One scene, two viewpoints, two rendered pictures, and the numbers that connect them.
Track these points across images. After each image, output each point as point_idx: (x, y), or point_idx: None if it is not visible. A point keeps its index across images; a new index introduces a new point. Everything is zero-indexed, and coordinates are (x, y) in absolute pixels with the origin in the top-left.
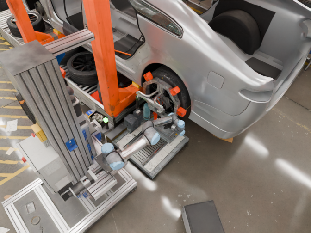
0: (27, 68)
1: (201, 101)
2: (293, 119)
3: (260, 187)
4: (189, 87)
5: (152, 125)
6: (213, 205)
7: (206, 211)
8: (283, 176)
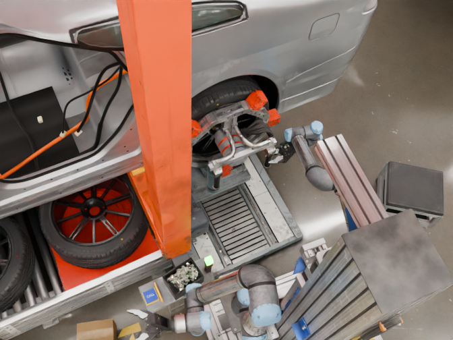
0: (437, 257)
1: (299, 73)
2: None
3: (363, 94)
4: (274, 73)
5: (321, 167)
6: (398, 164)
7: (404, 178)
8: (356, 57)
